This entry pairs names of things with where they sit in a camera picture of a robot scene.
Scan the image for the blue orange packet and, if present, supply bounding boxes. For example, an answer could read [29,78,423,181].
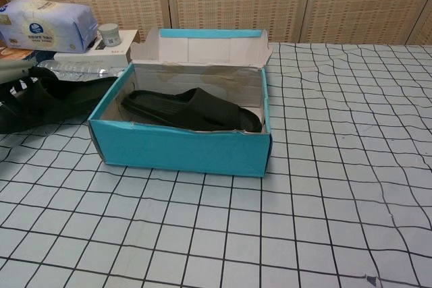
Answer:
[0,47,45,66]

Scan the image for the blue white tissue pack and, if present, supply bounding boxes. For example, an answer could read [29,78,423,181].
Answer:
[0,0,99,55]

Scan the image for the black rubber slipper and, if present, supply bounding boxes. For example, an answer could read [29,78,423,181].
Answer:
[119,87,265,133]
[0,67,119,134]

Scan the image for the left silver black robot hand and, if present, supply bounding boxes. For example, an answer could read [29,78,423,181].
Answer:
[0,62,35,109]

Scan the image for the light blue checkered tablecloth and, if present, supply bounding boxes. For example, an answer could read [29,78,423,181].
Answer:
[0,42,432,288]

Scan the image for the clear plastic water bottle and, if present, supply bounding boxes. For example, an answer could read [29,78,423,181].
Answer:
[36,59,128,78]

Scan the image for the flat white cardboard box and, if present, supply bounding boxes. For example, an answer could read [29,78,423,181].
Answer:
[53,28,139,66]

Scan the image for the blue cardboard shoe box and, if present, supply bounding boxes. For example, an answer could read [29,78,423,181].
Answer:
[87,28,273,179]

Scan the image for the small grey jar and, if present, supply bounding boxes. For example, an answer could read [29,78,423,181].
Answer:
[97,23,122,47]

